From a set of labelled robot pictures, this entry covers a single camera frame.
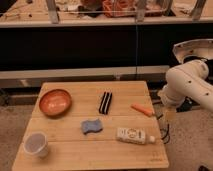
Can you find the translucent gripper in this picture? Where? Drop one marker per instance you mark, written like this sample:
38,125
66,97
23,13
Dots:
169,113

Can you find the black striped eraser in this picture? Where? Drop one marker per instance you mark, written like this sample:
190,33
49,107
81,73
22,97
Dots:
105,103

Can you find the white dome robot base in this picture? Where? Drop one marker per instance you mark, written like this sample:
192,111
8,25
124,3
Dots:
202,48

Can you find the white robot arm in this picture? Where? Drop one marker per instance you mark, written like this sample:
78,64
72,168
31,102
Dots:
186,80

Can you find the orange ceramic bowl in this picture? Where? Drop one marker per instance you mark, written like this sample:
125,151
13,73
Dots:
55,102

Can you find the white plastic bottle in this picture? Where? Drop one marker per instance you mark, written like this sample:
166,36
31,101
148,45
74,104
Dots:
136,136

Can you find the blue sponge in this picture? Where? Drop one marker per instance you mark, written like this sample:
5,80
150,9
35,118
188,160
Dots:
89,126

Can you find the orange basket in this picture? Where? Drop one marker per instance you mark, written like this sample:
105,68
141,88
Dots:
118,8

